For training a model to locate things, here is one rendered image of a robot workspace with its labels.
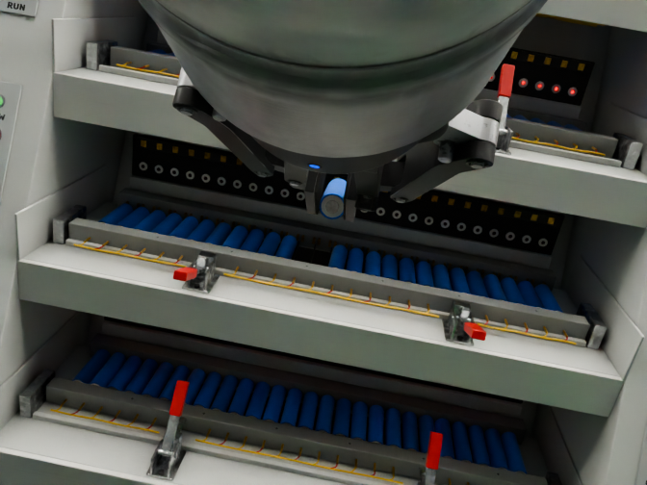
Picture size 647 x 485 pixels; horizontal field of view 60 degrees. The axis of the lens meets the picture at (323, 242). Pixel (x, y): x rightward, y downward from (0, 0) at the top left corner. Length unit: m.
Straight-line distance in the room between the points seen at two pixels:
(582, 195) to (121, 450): 0.53
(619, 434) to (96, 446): 0.52
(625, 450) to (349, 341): 0.28
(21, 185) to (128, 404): 0.26
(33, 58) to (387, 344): 0.45
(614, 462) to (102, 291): 0.53
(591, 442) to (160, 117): 0.55
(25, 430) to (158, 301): 0.20
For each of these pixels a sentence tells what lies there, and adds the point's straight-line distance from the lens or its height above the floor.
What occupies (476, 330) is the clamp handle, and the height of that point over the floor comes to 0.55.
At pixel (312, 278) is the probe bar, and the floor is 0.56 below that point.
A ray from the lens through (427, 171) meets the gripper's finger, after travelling 0.25.
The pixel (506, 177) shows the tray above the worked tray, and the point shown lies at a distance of 0.58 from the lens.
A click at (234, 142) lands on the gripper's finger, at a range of 0.27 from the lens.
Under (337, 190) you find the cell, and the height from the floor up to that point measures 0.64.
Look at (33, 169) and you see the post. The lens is 0.63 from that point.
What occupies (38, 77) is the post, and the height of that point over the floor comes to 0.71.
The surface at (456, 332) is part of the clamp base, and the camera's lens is 0.59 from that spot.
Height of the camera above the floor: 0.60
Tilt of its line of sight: level
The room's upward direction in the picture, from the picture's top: 11 degrees clockwise
